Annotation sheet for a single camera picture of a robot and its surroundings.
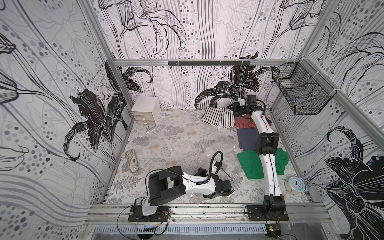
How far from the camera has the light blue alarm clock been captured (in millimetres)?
779

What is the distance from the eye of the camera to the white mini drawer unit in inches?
40.9

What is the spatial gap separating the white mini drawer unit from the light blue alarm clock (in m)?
0.92
